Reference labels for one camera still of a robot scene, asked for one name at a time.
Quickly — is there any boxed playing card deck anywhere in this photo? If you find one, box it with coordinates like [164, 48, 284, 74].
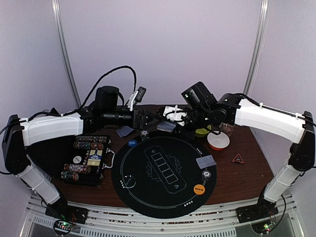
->
[82, 150, 103, 166]

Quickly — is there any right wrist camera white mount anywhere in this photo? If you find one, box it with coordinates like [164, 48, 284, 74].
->
[157, 105, 188, 126]

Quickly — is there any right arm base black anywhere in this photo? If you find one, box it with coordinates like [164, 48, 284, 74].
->
[236, 193, 278, 224]

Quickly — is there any white dealer button in case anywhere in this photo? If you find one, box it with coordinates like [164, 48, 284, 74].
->
[73, 156, 82, 164]

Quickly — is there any left circuit board with LEDs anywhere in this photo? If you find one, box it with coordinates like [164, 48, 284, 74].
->
[53, 220, 75, 235]

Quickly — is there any poker chip row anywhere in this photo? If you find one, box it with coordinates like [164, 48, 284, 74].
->
[75, 136, 108, 143]
[64, 164, 91, 174]
[61, 171, 79, 181]
[73, 142, 107, 150]

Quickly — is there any green bowl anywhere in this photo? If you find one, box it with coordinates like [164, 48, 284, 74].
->
[195, 125, 211, 138]

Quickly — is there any poker chip stack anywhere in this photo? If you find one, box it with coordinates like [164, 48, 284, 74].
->
[140, 130, 149, 140]
[201, 170, 212, 182]

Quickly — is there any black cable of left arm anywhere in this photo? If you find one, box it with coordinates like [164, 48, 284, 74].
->
[0, 65, 138, 173]

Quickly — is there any black round poker mat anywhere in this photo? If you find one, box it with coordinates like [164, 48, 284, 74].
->
[112, 131, 217, 219]

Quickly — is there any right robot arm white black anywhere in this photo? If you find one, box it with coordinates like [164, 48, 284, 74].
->
[166, 81, 316, 218]

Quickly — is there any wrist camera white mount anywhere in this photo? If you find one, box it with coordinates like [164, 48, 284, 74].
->
[157, 105, 188, 126]
[127, 86, 147, 111]

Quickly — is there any circuit board with leds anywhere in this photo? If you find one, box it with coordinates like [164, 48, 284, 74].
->
[251, 221, 276, 235]
[53, 220, 75, 235]

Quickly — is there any right aluminium frame post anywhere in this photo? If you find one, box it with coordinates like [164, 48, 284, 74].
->
[243, 0, 270, 95]

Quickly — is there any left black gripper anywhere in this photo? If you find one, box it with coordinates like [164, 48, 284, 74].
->
[103, 108, 161, 130]

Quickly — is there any right circuit board with LEDs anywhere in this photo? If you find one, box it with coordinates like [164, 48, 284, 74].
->
[251, 221, 276, 235]

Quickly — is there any front aluminium rail frame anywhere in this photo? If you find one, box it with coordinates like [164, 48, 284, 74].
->
[18, 195, 306, 237]

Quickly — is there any single grey card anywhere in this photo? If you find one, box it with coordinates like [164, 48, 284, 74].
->
[116, 126, 134, 138]

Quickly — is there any grey playing card deck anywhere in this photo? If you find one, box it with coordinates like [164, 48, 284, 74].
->
[157, 121, 176, 132]

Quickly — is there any black poker chip case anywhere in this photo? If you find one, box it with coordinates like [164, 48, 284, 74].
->
[26, 134, 111, 187]

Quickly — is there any blue small blind button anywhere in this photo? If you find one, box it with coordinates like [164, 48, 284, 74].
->
[127, 140, 138, 147]

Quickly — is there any white orange bowl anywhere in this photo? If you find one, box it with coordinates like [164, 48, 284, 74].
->
[207, 132, 230, 151]

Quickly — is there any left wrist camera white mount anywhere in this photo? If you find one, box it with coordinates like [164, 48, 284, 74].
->
[127, 86, 147, 111]

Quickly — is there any red black triangle button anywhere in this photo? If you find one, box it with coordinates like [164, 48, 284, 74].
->
[232, 154, 244, 164]

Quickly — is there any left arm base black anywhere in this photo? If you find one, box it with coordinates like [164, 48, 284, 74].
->
[45, 196, 88, 224]

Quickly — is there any orange big blind button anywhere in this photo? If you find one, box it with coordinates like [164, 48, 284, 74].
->
[193, 184, 206, 195]

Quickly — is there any white decorated mug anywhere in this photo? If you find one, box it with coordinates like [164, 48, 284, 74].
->
[220, 123, 235, 137]

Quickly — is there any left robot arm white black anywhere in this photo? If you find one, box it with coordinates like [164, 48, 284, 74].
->
[2, 86, 154, 219]

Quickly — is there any clear acrylic dealer puck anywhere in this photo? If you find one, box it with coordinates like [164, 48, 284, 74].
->
[122, 175, 136, 189]

